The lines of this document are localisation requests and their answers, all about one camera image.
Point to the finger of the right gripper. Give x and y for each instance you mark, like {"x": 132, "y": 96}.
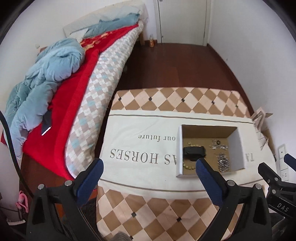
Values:
{"x": 290, "y": 161}
{"x": 273, "y": 180}

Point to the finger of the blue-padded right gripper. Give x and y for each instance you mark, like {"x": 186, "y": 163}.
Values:
{"x": 254, "y": 221}

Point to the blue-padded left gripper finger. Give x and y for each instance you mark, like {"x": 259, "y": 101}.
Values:
{"x": 55, "y": 212}

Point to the black smart watch band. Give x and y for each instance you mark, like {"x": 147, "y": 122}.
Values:
{"x": 193, "y": 153}

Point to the white power strip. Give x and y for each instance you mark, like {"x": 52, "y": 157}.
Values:
{"x": 282, "y": 165}

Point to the pink hanger object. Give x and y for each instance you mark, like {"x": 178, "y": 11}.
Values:
{"x": 22, "y": 202}

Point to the beige paper bag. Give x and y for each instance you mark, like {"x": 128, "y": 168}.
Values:
{"x": 259, "y": 119}

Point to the white cardboard box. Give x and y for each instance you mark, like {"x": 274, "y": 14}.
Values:
{"x": 223, "y": 144}

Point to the red bed blanket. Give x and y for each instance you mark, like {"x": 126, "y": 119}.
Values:
{"x": 49, "y": 150}

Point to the checkered bed sheet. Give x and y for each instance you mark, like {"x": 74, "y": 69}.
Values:
{"x": 80, "y": 147}

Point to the checkered beige tablecloth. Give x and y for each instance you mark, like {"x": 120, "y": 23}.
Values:
{"x": 139, "y": 193}

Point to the black phone on bed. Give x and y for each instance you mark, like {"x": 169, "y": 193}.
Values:
{"x": 46, "y": 122}

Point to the light blue duvet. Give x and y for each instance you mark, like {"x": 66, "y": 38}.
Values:
{"x": 29, "y": 99}

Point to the white door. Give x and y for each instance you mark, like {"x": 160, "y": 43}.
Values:
{"x": 183, "y": 22}

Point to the orange bottle on floor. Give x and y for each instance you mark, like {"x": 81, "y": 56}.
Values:
{"x": 151, "y": 41}

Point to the white pillow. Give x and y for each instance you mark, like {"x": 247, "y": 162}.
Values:
{"x": 113, "y": 17}

